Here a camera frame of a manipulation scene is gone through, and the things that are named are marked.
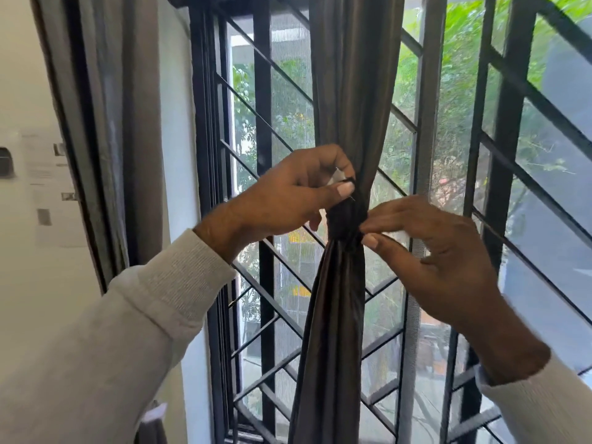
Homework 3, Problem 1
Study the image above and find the person's right hand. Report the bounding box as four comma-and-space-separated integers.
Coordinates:
358, 196, 508, 338

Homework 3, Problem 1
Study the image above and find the person's left hand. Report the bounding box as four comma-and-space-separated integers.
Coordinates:
235, 144, 357, 248

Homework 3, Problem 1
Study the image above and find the black curtain tie band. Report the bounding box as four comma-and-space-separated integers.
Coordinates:
325, 177, 369, 242

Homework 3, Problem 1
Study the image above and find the person's right forearm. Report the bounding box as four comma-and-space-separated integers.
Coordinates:
455, 310, 592, 444

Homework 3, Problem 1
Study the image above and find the person's left forearm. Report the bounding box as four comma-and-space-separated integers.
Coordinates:
0, 199, 253, 444

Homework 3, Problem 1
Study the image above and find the brown tied curtain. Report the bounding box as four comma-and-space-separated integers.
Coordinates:
288, 0, 409, 444

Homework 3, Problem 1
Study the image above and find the black metal window grille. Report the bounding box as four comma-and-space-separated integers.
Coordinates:
215, 0, 592, 444

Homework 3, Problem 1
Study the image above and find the grey curtain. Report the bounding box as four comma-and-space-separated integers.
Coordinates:
29, 0, 163, 294

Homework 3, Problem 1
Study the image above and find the white printed paper sheet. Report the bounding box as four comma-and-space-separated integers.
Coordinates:
19, 128, 89, 249

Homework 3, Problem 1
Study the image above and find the grey and white object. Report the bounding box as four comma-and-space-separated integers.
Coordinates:
138, 401, 168, 444

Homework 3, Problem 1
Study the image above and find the black window frame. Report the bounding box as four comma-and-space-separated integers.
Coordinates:
166, 0, 243, 444

